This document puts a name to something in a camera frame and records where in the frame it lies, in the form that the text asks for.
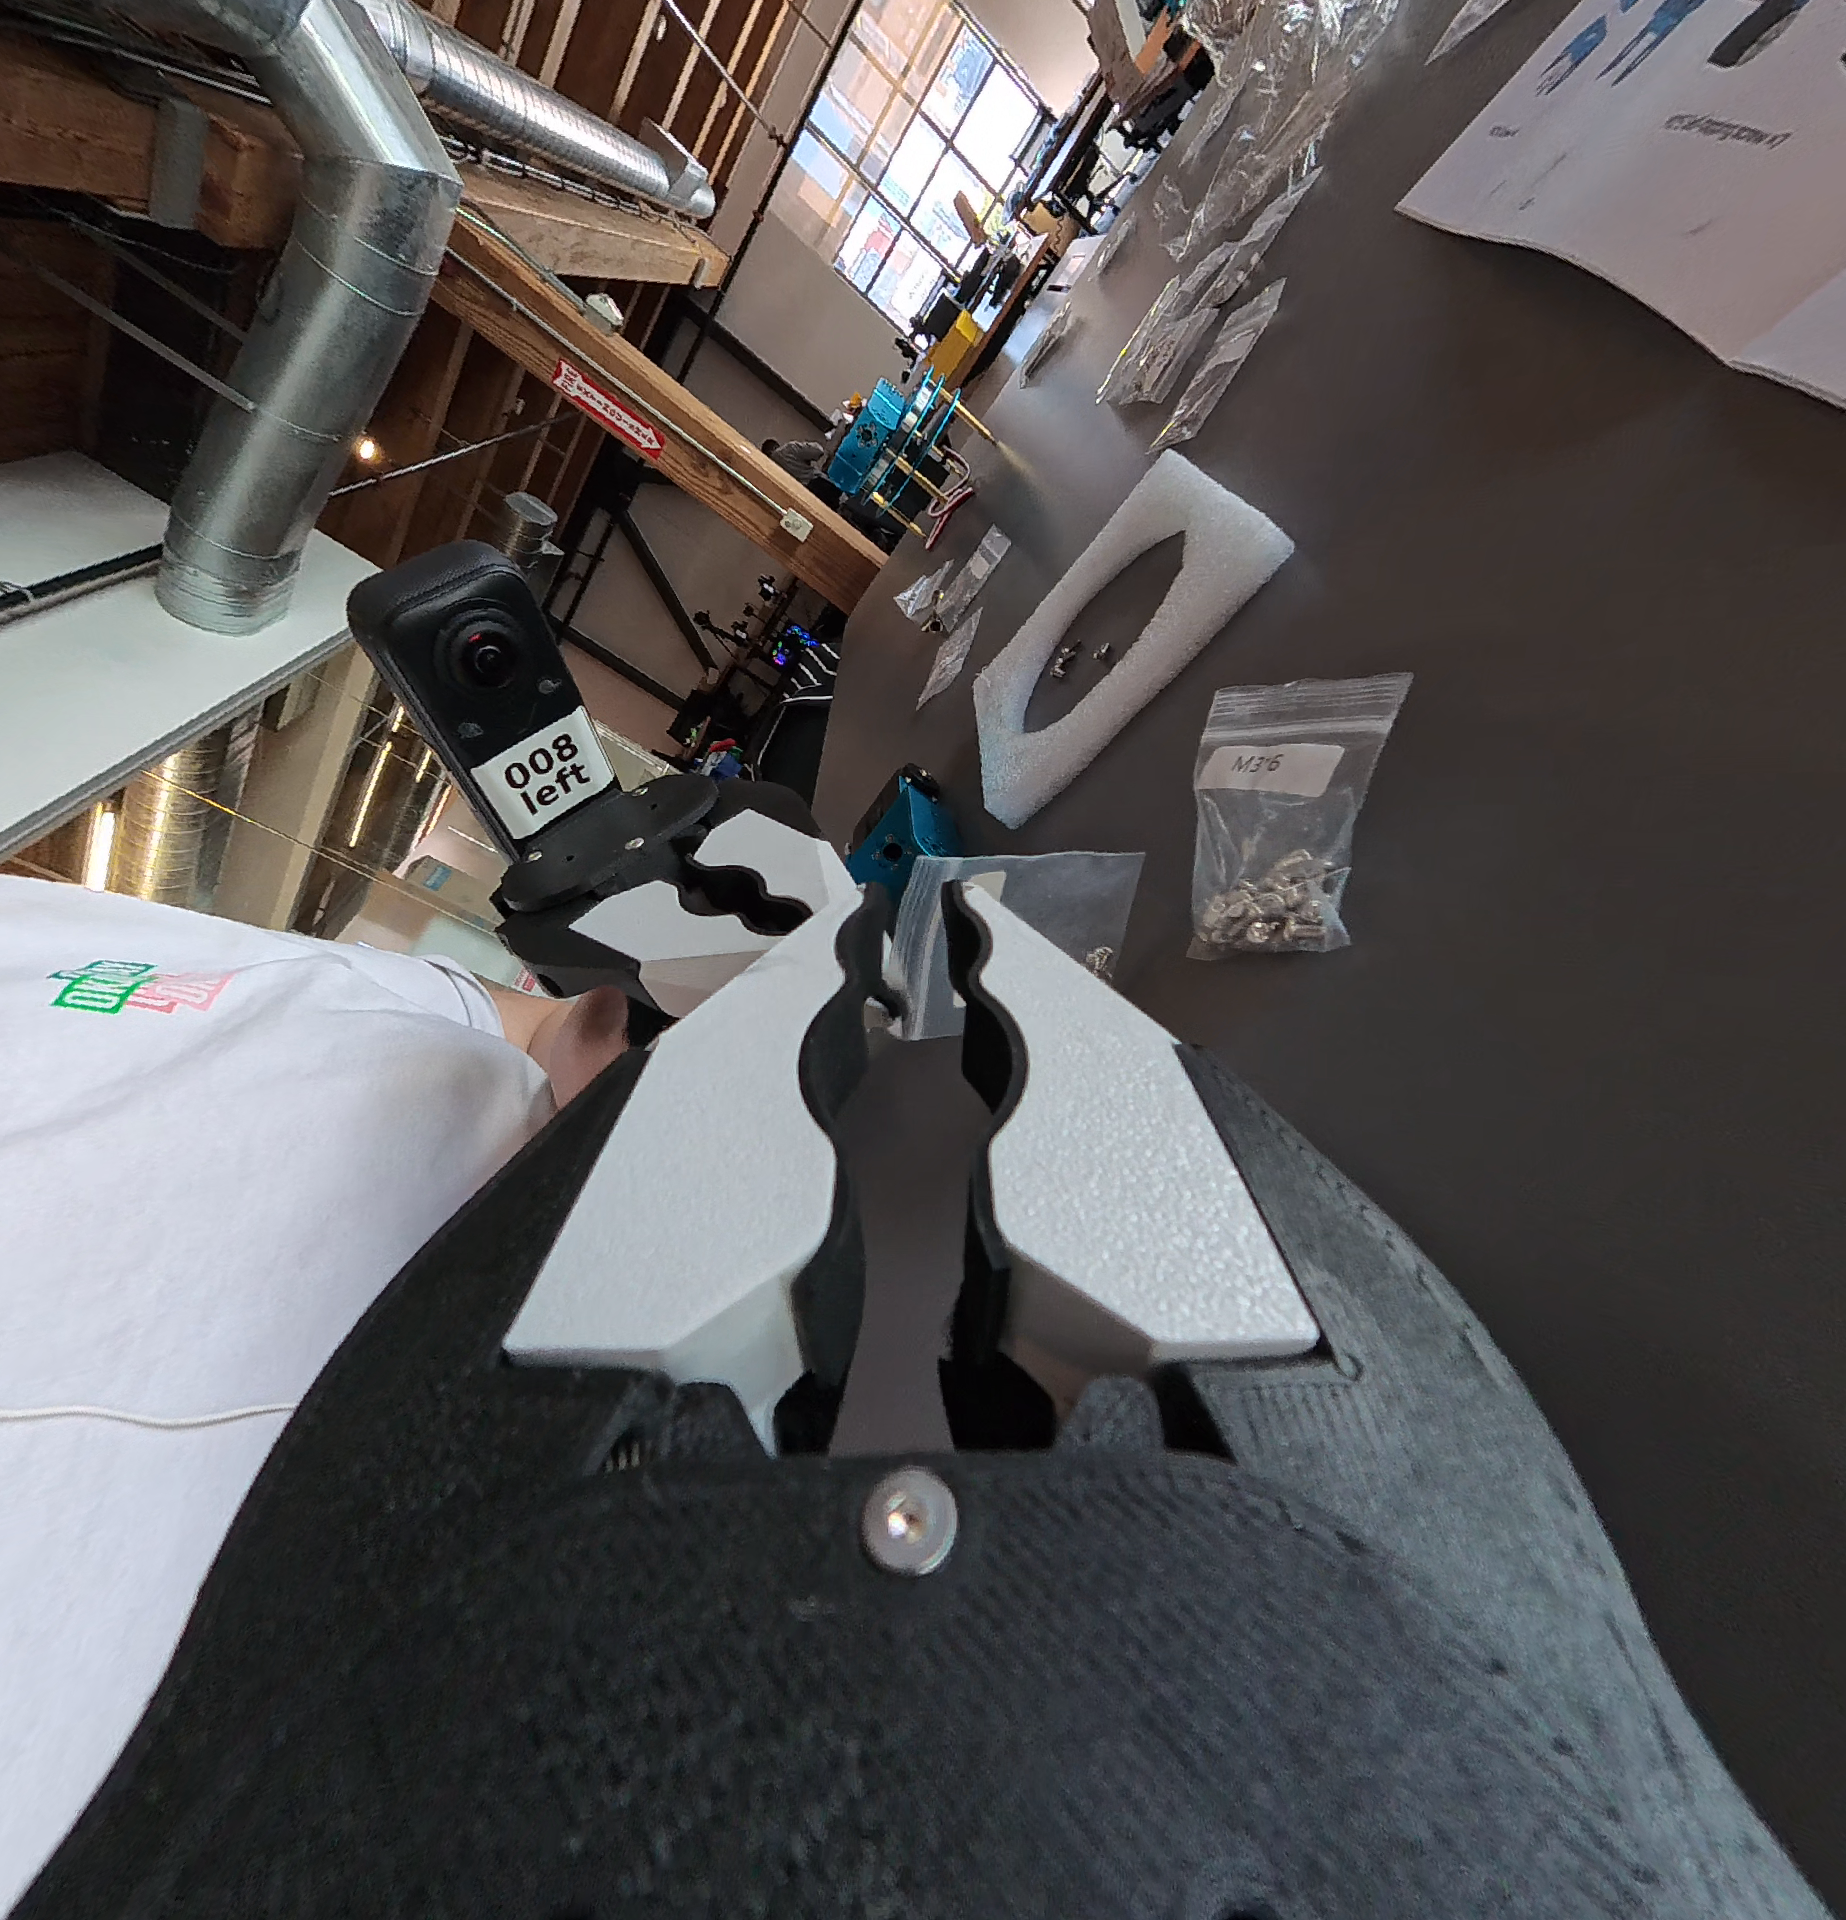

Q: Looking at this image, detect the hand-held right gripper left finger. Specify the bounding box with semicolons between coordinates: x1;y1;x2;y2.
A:
501;882;883;1464

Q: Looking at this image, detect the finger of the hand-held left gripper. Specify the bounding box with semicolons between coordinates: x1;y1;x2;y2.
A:
681;817;873;941
556;893;838;1022

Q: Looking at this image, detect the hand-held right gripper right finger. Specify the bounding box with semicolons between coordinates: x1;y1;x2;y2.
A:
934;877;1321;1455

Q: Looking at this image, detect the blue bracket with black servo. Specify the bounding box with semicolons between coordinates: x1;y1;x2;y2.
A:
843;759;959;893

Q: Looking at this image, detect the clear bag of tiny screws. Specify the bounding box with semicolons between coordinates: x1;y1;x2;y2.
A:
863;852;1152;1049

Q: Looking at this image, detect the clear bag of large screws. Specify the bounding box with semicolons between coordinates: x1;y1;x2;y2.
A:
1179;669;1413;961

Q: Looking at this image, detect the blue toy robot arm base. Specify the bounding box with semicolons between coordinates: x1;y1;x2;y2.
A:
838;374;977;545

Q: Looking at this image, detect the person's left forearm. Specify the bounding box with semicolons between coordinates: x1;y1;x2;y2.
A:
501;982;661;1116

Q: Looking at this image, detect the dark grey desk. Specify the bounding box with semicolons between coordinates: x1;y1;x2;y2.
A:
799;0;1846;1920

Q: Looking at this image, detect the red white sign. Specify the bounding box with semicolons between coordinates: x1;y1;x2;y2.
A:
554;357;669;456

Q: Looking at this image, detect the person's white shirt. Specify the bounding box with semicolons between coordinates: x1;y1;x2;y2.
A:
0;873;566;1920

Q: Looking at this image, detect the large paned window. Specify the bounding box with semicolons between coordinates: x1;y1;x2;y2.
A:
799;0;1055;357

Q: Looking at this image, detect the illustrated instruction booklet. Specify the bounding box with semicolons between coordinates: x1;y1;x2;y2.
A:
1392;0;1846;426

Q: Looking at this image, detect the large silver ventilation duct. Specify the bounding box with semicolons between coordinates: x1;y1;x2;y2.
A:
153;0;468;641

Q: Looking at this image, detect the white foam frame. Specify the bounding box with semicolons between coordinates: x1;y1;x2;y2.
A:
968;443;1293;832

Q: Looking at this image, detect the silver flexible duct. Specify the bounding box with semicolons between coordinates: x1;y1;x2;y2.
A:
357;0;718;220

